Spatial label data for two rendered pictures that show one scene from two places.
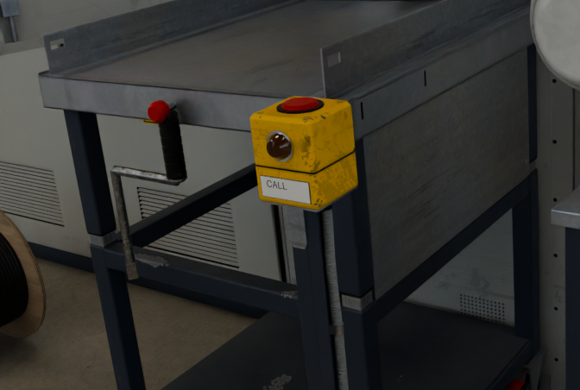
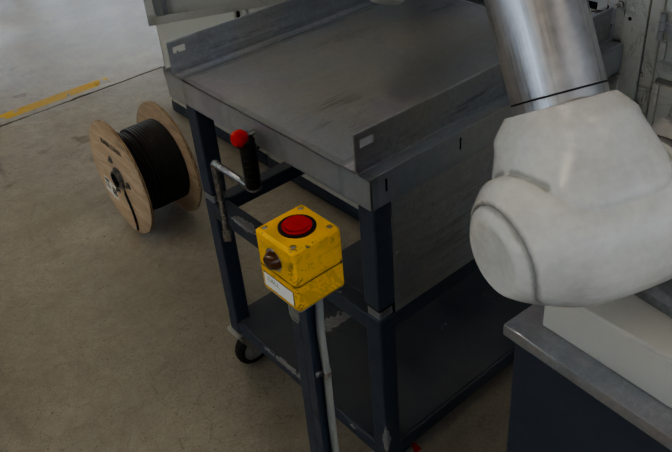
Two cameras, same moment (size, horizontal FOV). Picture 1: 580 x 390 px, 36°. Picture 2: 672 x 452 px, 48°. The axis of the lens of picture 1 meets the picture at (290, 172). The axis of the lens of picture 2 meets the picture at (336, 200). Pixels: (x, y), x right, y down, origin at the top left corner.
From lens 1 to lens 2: 0.43 m
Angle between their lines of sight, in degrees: 19
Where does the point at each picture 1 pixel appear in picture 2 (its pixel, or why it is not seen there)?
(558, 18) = (483, 240)
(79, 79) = (191, 85)
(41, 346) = (199, 220)
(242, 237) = not seen: hidden behind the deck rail
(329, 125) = (313, 251)
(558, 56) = (482, 265)
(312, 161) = (294, 280)
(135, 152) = not seen: hidden behind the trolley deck
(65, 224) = not seen: hidden behind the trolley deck
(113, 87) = (213, 101)
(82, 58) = (201, 57)
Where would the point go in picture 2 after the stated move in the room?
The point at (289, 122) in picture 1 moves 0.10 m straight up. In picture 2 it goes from (279, 247) to (269, 179)
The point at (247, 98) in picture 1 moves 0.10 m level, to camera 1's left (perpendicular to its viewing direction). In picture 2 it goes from (302, 148) to (244, 147)
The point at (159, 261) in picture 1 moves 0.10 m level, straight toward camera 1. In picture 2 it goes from (249, 229) to (244, 258)
